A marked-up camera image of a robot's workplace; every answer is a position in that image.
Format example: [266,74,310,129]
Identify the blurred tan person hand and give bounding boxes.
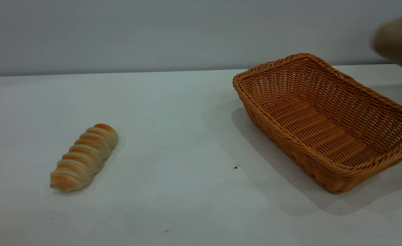
[371,13,402,72]

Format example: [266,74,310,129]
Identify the orange woven wicker basket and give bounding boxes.
[233,53,402,194]

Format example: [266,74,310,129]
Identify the ridged spiral bread loaf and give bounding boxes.
[50,123,118,193]

